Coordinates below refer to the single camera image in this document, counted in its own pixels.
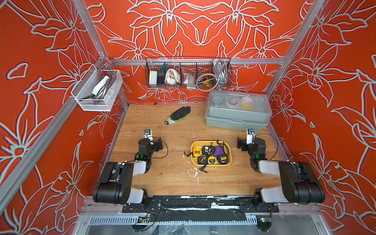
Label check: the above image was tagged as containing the black deli tape measure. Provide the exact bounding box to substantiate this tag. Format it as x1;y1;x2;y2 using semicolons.
216;155;229;165

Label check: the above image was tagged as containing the purple tape measure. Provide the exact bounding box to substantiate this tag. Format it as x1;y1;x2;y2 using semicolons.
213;146;225;157

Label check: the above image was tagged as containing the small yellow deli tape measure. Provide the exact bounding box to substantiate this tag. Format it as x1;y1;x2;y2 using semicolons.
207;156;217;165

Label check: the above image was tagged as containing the round yellow tape measure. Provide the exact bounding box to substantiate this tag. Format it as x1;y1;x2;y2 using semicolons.
193;148;202;157

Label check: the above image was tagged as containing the yellow black 3m tape measure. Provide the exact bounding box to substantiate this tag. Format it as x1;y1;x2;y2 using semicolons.
197;155;207;165

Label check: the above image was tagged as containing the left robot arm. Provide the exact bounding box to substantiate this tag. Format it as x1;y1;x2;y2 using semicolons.
93;137;164;205

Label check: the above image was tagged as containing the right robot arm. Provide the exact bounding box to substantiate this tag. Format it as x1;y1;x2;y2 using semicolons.
237;137;326;205

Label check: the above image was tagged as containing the grey plastic storage box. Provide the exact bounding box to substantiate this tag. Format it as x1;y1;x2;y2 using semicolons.
205;90;272;132

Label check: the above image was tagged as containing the yellow plastic tray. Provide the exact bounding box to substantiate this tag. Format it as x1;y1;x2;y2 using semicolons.
187;140;232;166

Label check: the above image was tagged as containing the white cloth in basket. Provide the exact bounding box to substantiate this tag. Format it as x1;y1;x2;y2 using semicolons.
164;69;181;85

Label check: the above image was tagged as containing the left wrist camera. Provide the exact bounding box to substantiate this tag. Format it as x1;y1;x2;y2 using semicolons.
144;129;153;141

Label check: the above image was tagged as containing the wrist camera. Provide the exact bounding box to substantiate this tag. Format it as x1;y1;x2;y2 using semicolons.
246;128;255;145
144;129;153;141

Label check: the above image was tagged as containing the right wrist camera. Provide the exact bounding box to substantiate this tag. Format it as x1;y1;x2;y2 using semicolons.
246;128;255;145

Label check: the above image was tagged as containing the white mesh wall basket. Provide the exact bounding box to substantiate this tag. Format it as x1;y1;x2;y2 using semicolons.
71;65;122;112

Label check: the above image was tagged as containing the black wire wall basket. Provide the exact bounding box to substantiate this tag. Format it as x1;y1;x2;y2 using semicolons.
145;56;233;92

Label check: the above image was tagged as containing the coiled metal hose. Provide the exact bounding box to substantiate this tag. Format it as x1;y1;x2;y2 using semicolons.
196;58;229;92

